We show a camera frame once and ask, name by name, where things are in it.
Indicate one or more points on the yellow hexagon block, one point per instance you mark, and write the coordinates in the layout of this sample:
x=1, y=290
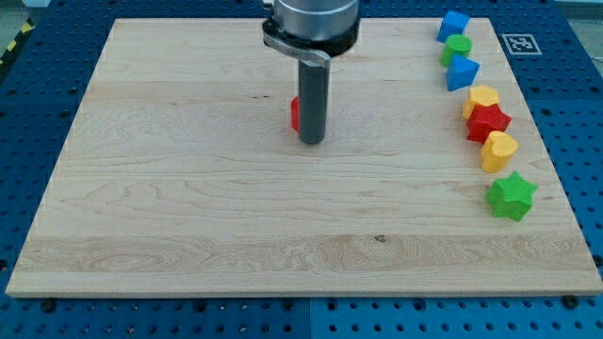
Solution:
x=481, y=95

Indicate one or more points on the green cylinder block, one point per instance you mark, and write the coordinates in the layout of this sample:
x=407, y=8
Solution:
x=455, y=44

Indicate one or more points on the blue triangle block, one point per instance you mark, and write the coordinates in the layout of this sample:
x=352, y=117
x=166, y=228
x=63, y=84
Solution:
x=461, y=72

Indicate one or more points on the white fiducial marker tag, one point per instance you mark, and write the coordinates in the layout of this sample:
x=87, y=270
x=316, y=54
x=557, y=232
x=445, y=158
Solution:
x=521, y=44

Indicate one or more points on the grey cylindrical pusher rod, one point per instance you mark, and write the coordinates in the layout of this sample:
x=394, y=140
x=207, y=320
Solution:
x=313, y=81

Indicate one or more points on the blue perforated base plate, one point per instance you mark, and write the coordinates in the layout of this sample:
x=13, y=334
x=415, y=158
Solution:
x=44, y=88

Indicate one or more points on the blue cube block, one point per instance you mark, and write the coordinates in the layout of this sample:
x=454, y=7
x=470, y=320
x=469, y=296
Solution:
x=454, y=22

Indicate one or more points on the wooden board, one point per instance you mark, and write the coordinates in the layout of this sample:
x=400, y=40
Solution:
x=181, y=177

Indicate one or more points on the yellow heart block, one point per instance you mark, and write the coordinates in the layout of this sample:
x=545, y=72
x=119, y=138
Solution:
x=497, y=151

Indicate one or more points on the green star block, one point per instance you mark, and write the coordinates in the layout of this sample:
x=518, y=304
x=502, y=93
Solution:
x=511, y=197

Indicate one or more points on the red star block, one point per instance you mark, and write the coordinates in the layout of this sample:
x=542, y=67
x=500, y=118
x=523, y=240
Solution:
x=484, y=120

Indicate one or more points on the red circle block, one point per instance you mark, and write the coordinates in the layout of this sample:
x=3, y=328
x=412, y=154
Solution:
x=294, y=113

